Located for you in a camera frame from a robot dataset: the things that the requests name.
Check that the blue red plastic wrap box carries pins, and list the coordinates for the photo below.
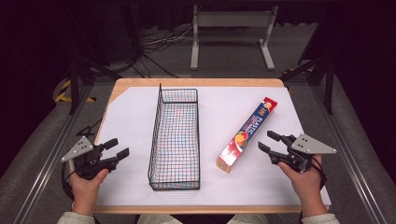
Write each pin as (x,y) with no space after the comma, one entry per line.
(247,133)

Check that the aluminium floor rail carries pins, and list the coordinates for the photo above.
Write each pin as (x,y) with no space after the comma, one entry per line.
(345,155)
(51,155)

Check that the black tripod stand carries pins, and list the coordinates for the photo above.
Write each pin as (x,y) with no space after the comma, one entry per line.
(79,74)
(320,74)

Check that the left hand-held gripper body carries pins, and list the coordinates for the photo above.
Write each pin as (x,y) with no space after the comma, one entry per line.
(88,160)

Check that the yellow black hazard tape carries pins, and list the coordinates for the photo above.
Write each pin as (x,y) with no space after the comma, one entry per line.
(63,93)

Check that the person's left hand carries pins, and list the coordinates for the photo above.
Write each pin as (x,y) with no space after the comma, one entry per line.
(86,192)

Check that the person's right hand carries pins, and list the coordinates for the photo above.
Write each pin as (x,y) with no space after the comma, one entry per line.
(303,183)

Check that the white paper sheet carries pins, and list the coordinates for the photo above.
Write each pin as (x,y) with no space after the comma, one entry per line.
(130,124)

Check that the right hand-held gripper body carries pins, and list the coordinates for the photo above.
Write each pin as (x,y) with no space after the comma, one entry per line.
(303,152)

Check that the white metal stand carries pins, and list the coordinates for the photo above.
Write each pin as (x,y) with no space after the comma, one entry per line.
(233,37)

